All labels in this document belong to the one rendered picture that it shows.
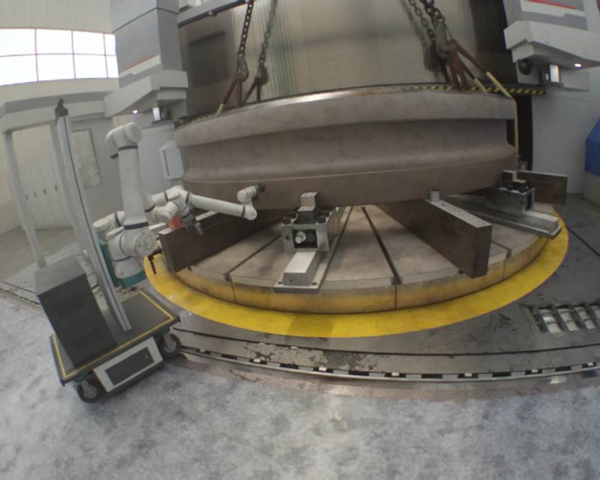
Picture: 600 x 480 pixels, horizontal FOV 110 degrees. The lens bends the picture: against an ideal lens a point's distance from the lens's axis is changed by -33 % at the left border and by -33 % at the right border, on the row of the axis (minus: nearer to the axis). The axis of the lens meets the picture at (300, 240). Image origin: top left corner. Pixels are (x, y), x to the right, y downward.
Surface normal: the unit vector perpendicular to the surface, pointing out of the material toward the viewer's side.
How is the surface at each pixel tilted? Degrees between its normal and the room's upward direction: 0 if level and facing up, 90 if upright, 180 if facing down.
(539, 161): 90
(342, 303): 90
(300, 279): 90
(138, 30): 90
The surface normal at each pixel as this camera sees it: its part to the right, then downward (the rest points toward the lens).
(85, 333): 0.74, 0.15
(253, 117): -0.43, 0.38
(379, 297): -0.10, 0.37
